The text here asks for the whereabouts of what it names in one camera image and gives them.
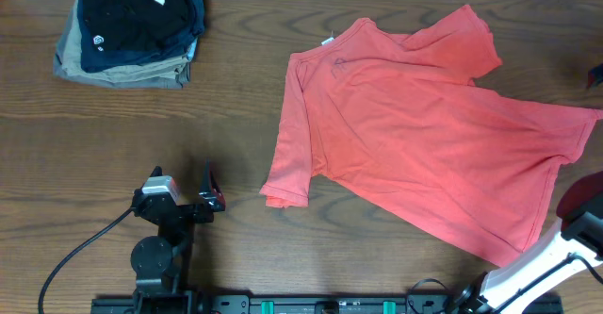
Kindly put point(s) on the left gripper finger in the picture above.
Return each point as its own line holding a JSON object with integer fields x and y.
{"x": 157, "y": 171}
{"x": 210, "y": 191}

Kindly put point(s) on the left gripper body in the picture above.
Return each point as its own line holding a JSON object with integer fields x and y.
{"x": 193, "y": 215}

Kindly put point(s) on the red t-shirt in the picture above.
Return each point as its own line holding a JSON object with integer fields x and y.
{"x": 399, "y": 120}

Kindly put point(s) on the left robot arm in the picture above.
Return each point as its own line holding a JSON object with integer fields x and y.
{"x": 161, "y": 261}

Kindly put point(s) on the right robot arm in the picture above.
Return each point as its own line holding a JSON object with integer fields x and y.
{"x": 573, "y": 244}

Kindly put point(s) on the beige folded shirt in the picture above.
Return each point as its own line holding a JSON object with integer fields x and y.
{"x": 70, "y": 60}

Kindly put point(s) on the navy folded shirt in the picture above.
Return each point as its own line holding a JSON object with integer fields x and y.
{"x": 94, "y": 60}

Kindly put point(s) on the grey folded shirt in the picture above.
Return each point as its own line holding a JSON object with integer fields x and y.
{"x": 154, "y": 83}

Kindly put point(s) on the black folded shirt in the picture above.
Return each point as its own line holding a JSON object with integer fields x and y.
{"x": 133, "y": 25}

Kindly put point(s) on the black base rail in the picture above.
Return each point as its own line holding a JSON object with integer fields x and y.
{"x": 243, "y": 304}

